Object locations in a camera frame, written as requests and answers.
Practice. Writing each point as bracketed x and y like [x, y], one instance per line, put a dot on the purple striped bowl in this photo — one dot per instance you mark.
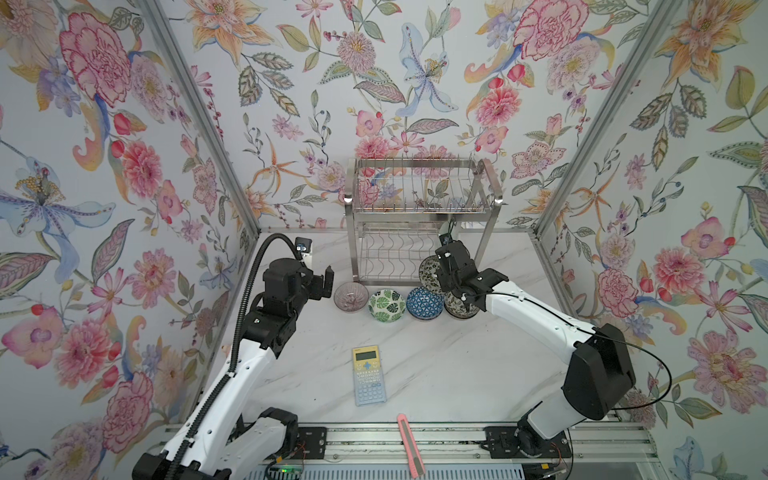
[351, 297]

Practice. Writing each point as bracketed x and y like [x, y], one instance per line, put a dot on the yellow blue calculator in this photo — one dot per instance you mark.
[368, 376]

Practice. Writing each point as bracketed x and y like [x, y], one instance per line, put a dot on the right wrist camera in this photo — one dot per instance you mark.
[445, 239]

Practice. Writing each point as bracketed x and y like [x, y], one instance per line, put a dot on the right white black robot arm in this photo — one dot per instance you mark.
[599, 369]

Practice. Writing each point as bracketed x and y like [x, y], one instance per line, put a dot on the pink utility knife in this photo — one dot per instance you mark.
[415, 462]

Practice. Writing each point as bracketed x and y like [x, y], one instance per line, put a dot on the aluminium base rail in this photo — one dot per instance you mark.
[608, 441]

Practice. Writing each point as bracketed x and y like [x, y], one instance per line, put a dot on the pale green ceramic bowl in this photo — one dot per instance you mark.
[447, 227]

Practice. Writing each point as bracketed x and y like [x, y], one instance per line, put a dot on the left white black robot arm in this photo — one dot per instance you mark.
[215, 442]

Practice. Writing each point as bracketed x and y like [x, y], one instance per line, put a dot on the blue patterned ceramic bowl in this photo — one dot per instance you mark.
[424, 304]

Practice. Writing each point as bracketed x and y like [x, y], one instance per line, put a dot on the green leaf pattern bowl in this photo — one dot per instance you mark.
[387, 306]

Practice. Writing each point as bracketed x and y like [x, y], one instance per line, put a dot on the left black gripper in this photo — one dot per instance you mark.
[321, 291]

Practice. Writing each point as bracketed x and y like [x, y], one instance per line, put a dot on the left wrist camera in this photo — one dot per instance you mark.
[304, 247]

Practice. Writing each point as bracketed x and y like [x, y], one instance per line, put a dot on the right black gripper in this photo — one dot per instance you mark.
[444, 283]

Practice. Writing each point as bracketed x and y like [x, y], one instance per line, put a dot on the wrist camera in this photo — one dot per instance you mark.
[445, 239]
[304, 247]

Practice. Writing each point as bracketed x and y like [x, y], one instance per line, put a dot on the black white floral bowl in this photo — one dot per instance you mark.
[455, 307]
[428, 275]

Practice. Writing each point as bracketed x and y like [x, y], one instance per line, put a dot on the steel two-tier dish rack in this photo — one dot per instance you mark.
[395, 206]

